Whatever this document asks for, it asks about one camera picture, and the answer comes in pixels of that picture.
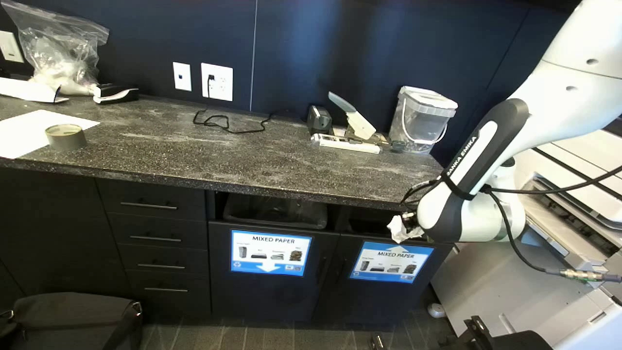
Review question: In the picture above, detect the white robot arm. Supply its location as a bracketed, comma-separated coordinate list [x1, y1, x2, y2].
[416, 0, 622, 242]

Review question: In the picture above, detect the left black rubbish bin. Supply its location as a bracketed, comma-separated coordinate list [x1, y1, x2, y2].
[224, 195, 329, 230]

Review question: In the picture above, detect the black rubbish bin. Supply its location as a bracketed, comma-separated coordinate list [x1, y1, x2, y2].
[337, 209, 393, 240]
[224, 195, 329, 230]

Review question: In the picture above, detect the right black rubbish bin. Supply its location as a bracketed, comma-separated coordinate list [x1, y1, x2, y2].
[337, 209, 393, 240]

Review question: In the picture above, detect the white power strip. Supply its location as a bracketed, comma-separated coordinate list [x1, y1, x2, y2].
[311, 135, 381, 154]

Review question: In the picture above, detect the left blue recycling sign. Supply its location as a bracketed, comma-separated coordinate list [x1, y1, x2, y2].
[230, 230, 311, 279]

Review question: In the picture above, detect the right blue mixed paper sign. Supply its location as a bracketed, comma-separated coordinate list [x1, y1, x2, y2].
[350, 242, 434, 285]

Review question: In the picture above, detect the roll of tape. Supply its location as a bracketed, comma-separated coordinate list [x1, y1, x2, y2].
[45, 125, 86, 141]

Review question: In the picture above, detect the black drawer cabinet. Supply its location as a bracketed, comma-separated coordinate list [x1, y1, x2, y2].
[0, 170, 210, 318]

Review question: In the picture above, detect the grey office printer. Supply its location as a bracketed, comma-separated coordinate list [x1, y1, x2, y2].
[434, 133, 622, 350]

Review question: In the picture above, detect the clear plastic bag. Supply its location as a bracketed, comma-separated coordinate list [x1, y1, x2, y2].
[0, 0, 109, 96]

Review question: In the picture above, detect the black bag on floor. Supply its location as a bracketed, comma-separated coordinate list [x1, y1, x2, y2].
[0, 292, 144, 350]

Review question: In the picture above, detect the white paper sheet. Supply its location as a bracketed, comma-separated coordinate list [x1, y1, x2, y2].
[0, 110, 98, 160]

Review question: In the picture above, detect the black cable on counter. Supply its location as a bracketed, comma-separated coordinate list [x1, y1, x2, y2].
[191, 108, 278, 137]

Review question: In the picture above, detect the white double wall socket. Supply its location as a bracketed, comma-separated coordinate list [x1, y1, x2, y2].
[201, 63, 234, 102]

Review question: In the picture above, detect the white single wall socket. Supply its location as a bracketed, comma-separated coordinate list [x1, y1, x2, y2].
[173, 63, 193, 92]

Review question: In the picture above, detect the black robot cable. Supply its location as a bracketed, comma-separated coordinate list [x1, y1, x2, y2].
[401, 164, 622, 285]

